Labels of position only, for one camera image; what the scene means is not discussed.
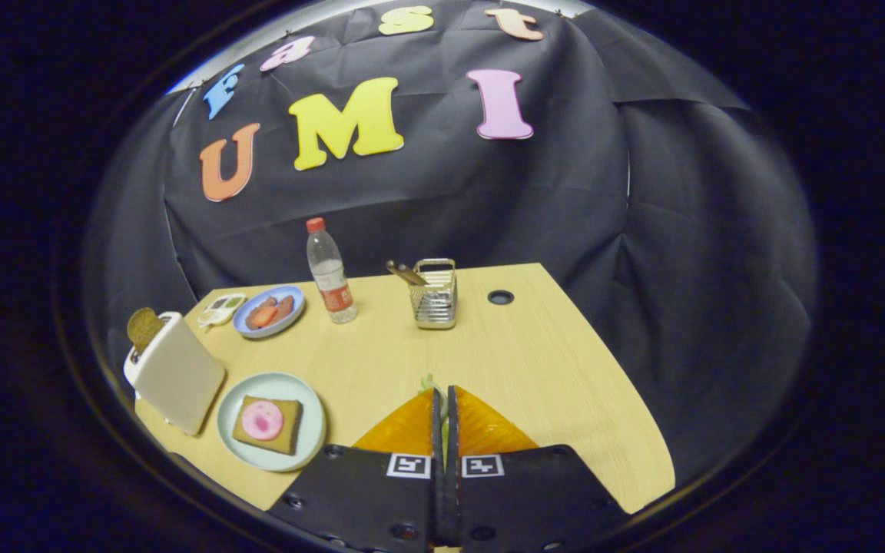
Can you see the bread slice with ham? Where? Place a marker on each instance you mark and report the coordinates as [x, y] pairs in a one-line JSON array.
[[289, 438]]

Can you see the red tomato slice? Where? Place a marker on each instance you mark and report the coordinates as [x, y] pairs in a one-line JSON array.
[[263, 316]]

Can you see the light green plate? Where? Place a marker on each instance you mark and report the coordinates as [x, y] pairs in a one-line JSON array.
[[258, 461]]

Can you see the white toaster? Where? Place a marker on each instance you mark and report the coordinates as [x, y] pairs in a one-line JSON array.
[[181, 376]]

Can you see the green lettuce leaf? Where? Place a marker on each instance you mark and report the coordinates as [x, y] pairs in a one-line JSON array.
[[427, 382]]

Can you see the clear plastic water bottle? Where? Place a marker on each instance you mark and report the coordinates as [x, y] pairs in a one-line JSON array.
[[331, 276]]

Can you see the brown meat patty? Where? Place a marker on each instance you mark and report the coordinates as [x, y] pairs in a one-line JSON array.
[[286, 307], [252, 307]]

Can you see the brown toast slice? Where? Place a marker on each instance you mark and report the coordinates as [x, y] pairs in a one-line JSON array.
[[144, 326]]

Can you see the white divided seasoning tray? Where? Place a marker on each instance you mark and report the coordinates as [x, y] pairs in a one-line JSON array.
[[220, 311]]

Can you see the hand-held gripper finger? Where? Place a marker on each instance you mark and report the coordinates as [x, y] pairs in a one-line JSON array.
[[437, 491], [455, 491]]

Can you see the blue plate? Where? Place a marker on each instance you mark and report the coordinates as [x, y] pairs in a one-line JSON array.
[[289, 296]]

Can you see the pink ham slice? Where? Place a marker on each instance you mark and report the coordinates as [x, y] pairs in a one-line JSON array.
[[262, 420]]

